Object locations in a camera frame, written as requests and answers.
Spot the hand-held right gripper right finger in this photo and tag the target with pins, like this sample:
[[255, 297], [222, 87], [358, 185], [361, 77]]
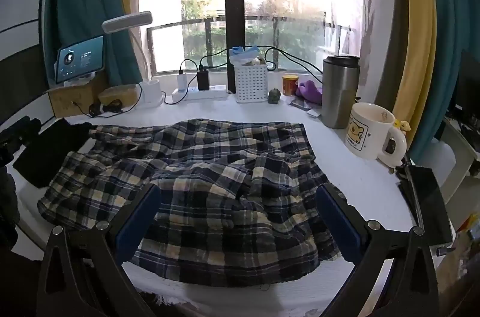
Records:
[[337, 223]]

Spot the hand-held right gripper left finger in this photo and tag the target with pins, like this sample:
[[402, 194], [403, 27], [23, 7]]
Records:
[[140, 223]]

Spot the plaid pants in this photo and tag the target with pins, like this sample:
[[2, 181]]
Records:
[[225, 189]]

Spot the black flat tablet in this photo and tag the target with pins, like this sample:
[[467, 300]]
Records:
[[427, 201]]

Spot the white mug with bear print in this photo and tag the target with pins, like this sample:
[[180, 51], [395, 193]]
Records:
[[365, 129]]

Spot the small yellow figurine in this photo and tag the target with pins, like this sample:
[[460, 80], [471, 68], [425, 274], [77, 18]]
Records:
[[403, 125]]

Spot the black cloth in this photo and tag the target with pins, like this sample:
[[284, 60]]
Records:
[[48, 148]]

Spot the stainless steel tumbler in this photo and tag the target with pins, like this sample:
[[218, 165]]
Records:
[[340, 92]]

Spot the yellow lidded container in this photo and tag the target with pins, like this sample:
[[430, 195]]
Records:
[[120, 92]]

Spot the purple cloth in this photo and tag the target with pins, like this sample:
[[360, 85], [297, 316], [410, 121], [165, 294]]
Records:
[[310, 92]]

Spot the small green figurine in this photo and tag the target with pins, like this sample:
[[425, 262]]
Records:
[[274, 96]]

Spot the white chair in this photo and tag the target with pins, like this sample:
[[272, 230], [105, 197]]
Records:
[[463, 152]]

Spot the cardboard box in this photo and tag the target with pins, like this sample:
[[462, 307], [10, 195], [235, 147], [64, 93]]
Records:
[[71, 96]]

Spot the red yellow can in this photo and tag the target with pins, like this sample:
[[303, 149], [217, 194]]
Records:
[[290, 85]]

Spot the white and blue box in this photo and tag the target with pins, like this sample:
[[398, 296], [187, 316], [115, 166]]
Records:
[[210, 94]]

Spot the white charger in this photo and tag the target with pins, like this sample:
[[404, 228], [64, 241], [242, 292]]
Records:
[[183, 83]]

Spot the white perforated basket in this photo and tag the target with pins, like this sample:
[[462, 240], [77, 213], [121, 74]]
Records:
[[251, 84]]

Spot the tablet screen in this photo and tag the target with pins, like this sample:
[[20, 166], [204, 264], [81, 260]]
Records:
[[80, 58]]

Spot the black monitor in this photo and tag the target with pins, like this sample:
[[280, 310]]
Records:
[[470, 84]]

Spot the blue face mask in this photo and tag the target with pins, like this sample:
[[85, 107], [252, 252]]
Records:
[[243, 51]]

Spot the white appliance with cups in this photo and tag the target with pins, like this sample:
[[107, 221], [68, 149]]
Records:
[[127, 23]]

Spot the teal curtain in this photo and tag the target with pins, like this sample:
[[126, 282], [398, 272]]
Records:
[[446, 40], [86, 2]]

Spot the window railing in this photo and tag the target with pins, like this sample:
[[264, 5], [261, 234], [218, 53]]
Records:
[[213, 19]]

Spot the black device mount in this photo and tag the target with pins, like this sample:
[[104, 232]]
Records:
[[18, 131]]

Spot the dark window frame post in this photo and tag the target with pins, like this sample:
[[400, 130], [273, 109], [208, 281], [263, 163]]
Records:
[[234, 2]]

